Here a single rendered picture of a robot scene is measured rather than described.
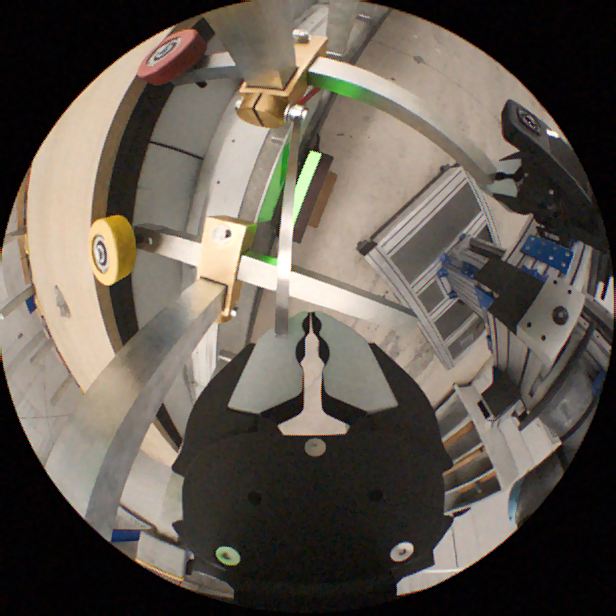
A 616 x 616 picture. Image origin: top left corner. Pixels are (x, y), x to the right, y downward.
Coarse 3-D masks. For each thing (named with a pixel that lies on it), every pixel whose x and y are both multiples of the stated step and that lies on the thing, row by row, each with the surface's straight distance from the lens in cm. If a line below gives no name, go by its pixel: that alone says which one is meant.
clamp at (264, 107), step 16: (304, 48) 25; (320, 48) 26; (304, 64) 23; (304, 80) 24; (256, 96) 21; (272, 96) 20; (288, 96) 20; (240, 112) 21; (256, 112) 20; (272, 112) 20; (272, 128) 23
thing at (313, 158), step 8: (312, 152) 35; (312, 160) 34; (304, 168) 34; (312, 168) 34; (304, 176) 34; (304, 184) 33; (296, 192) 33; (304, 192) 33; (296, 200) 33; (296, 208) 33; (296, 216) 33
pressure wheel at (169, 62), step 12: (180, 36) 31; (192, 36) 29; (156, 48) 33; (168, 48) 30; (180, 48) 28; (192, 48) 28; (204, 48) 30; (144, 60) 32; (156, 60) 30; (168, 60) 27; (180, 60) 27; (192, 60) 28; (144, 72) 29; (156, 72) 28; (168, 72) 28; (180, 72) 28; (156, 84) 30; (204, 84) 36
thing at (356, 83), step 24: (192, 72) 30; (216, 72) 29; (312, 72) 24; (336, 72) 24; (360, 72) 25; (360, 96) 24; (384, 96) 23; (408, 96) 25; (408, 120) 25; (432, 120) 25; (456, 144) 26; (480, 168) 28
